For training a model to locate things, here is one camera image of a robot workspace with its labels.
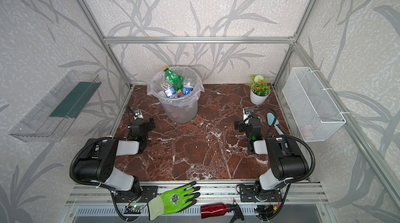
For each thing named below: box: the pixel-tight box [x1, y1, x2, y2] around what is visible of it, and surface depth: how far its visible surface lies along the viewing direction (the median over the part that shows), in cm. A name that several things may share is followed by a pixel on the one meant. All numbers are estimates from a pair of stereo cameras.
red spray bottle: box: [200, 197, 245, 223], surface depth 69 cm
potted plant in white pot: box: [244, 74, 272, 105], surface depth 104 cm
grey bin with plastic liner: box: [146, 66, 206, 125], surface depth 87 cm
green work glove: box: [147, 181, 201, 221], surface depth 72 cm
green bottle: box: [162, 66, 184, 92], surface depth 91 cm
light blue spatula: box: [266, 111, 285, 135], surface depth 103 cm
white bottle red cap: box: [157, 90, 168, 99], surface depth 84 cm
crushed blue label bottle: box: [182, 78, 195, 96], surface depth 84 cm
